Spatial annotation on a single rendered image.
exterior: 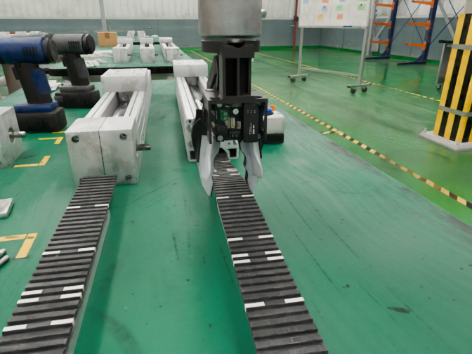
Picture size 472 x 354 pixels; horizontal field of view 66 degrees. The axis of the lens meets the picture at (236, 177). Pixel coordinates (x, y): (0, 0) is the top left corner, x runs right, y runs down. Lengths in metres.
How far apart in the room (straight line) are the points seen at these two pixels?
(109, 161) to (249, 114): 0.28
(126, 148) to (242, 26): 0.29
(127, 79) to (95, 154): 0.42
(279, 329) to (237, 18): 0.31
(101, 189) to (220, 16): 0.28
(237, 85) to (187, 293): 0.23
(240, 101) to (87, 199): 0.24
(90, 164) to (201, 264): 0.29
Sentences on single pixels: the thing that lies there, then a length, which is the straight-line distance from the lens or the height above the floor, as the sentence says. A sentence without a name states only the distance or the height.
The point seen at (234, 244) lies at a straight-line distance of 0.39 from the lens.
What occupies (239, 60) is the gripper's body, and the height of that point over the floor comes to 0.99.
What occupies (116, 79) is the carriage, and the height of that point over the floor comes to 0.90.
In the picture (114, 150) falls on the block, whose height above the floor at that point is 0.84.
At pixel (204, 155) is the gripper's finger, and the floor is 0.86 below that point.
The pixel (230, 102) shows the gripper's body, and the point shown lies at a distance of 0.42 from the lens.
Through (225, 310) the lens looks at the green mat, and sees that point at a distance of 0.36.
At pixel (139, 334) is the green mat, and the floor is 0.78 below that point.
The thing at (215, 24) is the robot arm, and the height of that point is 1.03.
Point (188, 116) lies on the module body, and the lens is 0.70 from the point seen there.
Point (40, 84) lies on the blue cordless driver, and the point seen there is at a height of 0.89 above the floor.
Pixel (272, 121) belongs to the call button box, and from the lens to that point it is 0.80.
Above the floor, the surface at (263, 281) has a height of 0.81.
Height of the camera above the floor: 1.03
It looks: 23 degrees down
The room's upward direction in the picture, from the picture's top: straight up
